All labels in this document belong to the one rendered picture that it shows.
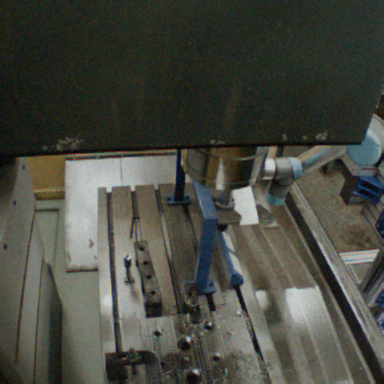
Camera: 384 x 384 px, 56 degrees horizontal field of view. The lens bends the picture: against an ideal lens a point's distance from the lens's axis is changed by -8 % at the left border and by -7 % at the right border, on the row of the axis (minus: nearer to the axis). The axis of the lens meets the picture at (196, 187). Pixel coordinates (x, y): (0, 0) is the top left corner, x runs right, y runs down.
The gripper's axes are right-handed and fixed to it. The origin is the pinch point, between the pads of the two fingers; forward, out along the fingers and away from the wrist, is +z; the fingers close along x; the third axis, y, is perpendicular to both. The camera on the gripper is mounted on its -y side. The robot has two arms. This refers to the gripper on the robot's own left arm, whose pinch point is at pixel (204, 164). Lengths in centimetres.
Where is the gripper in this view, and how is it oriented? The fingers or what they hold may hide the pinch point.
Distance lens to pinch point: 128.7
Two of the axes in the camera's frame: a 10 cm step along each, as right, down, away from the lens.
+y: -1.2, 7.8, 6.1
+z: -9.7, 0.3, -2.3
